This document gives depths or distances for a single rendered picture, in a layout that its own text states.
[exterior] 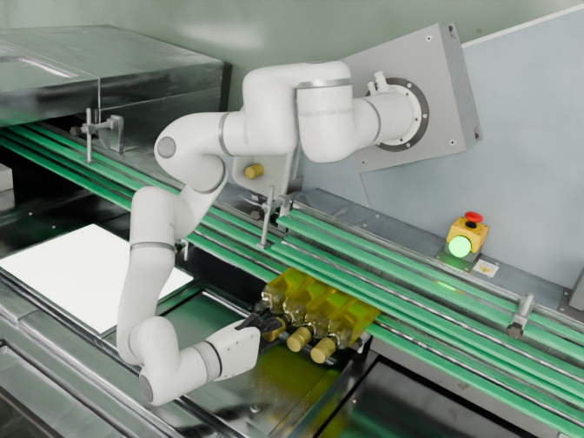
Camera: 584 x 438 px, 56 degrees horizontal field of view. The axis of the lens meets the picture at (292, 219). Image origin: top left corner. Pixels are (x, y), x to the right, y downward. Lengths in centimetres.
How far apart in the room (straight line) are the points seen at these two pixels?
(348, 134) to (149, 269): 44
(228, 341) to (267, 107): 44
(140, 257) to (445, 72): 69
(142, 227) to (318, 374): 52
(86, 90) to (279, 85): 107
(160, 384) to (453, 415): 68
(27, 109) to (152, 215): 85
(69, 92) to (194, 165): 90
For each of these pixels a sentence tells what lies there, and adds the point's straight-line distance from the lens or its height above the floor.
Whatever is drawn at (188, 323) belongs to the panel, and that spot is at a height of 114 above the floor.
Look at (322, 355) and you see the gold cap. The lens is 112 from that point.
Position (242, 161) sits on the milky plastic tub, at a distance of 150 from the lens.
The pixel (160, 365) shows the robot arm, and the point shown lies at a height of 142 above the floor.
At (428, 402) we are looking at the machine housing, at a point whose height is 94.
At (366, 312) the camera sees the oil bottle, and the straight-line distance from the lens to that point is 123.
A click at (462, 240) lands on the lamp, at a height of 85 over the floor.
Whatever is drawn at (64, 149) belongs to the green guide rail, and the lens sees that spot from 184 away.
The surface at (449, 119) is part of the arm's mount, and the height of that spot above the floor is 87.
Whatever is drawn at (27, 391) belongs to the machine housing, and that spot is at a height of 149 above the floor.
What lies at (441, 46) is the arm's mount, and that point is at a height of 86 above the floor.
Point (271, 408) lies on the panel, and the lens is 119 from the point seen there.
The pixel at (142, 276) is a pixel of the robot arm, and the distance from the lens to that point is 107.
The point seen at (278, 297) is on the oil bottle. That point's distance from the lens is 122.
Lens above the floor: 196
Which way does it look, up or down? 52 degrees down
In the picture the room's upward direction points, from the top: 120 degrees counter-clockwise
